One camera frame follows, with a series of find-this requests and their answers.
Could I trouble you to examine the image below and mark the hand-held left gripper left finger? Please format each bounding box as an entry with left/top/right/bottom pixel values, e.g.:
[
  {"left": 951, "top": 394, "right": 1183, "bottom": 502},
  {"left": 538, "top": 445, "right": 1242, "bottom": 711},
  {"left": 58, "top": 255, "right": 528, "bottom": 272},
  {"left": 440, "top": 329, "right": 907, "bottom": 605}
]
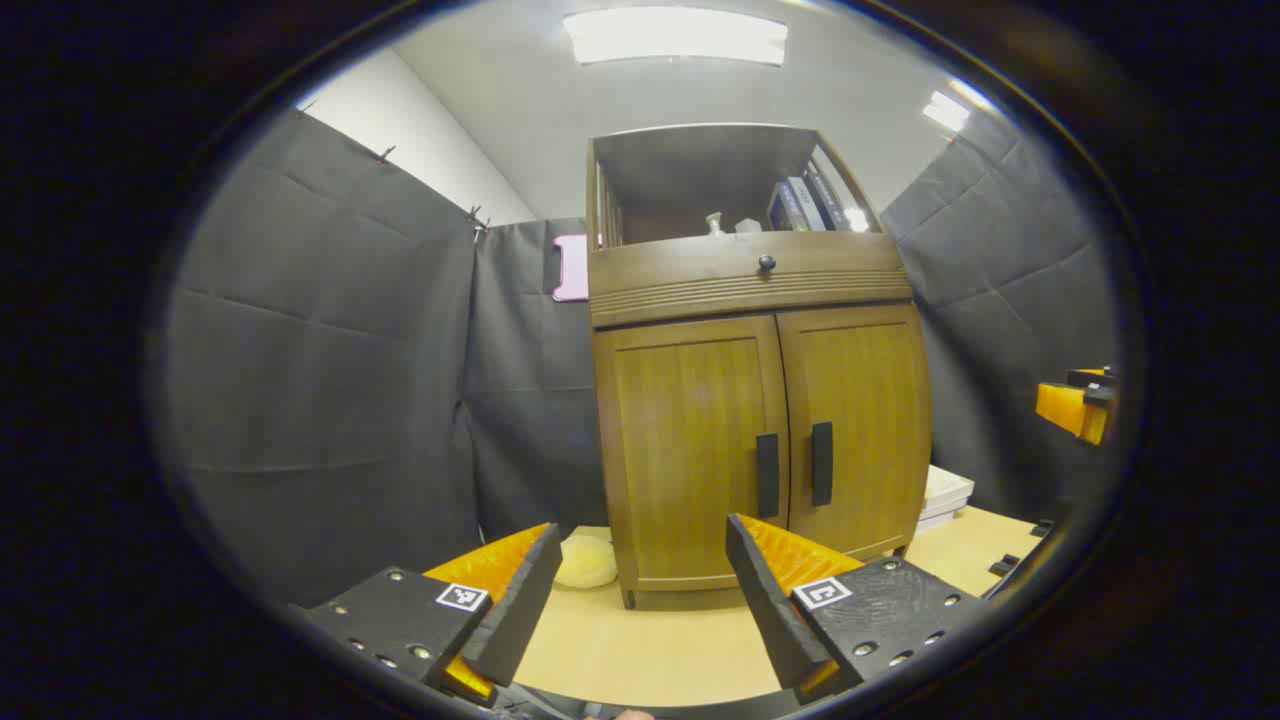
[{"left": 290, "top": 522, "right": 564, "bottom": 706}]

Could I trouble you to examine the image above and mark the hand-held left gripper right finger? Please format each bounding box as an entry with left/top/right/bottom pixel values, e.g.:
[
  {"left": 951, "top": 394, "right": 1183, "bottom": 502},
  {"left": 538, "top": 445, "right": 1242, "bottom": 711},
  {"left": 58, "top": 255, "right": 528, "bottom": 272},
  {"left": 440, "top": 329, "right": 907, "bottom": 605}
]
[{"left": 726, "top": 513, "right": 986, "bottom": 706}]

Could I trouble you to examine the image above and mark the wooden double-door shoe cabinet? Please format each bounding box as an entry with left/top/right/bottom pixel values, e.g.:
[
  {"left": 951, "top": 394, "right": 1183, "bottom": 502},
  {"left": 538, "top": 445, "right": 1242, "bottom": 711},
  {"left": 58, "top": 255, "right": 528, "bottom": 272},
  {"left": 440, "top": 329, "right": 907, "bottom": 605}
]
[{"left": 585, "top": 123, "right": 933, "bottom": 611}]

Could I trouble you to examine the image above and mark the pale yellow round object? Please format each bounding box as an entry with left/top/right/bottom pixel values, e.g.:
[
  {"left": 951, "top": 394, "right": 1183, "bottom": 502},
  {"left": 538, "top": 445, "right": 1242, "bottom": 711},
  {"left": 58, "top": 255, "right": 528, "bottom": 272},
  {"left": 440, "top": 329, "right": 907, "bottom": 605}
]
[{"left": 555, "top": 533, "right": 619, "bottom": 589}]

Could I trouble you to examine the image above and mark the black backdrop cloth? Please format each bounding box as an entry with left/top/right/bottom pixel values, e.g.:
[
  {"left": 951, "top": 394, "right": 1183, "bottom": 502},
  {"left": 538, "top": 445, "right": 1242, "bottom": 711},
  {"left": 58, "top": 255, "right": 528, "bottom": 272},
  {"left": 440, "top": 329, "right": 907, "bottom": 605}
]
[{"left": 165, "top": 105, "right": 1116, "bottom": 606}]

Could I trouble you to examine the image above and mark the dark spine book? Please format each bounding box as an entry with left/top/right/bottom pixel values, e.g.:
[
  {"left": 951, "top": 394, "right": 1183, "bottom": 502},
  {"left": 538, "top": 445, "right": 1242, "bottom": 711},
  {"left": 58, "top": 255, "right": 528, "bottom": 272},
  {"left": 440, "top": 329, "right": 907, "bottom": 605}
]
[{"left": 803, "top": 165, "right": 851, "bottom": 232}]

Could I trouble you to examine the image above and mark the small ceiling light panel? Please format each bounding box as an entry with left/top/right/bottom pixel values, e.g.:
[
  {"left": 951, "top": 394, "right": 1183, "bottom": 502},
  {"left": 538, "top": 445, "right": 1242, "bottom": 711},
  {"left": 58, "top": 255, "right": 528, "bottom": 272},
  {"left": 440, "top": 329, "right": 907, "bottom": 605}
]
[{"left": 922, "top": 90, "right": 971, "bottom": 133}]

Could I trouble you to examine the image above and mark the light grey spine book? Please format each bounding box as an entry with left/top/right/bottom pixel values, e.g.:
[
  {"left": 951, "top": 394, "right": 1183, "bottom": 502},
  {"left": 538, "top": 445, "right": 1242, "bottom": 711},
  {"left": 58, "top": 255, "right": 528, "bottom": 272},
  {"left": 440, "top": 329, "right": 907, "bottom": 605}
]
[{"left": 788, "top": 177, "right": 828, "bottom": 232}]

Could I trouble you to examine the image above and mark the wooden drawer with black knob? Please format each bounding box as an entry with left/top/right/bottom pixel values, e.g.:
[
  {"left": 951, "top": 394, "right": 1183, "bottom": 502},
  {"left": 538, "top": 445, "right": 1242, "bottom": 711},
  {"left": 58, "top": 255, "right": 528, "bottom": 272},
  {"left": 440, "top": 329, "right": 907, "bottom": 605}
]
[{"left": 587, "top": 232, "right": 913, "bottom": 329}]

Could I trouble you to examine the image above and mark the dark blue book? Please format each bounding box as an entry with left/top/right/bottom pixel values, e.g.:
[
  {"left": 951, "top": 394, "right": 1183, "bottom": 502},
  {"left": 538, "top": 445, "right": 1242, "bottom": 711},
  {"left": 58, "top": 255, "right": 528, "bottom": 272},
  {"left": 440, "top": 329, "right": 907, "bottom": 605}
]
[{"left": 767, "top": 183, "right": 806, "bottom": 233}]

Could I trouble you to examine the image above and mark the large ceiling light panel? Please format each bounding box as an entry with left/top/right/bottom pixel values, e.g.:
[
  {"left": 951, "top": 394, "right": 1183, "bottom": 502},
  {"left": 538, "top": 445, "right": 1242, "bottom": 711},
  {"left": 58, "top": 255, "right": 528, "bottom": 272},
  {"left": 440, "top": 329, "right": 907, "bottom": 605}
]
[{"left": 563, "top": 8, "right": 789, "bottom": 67}]

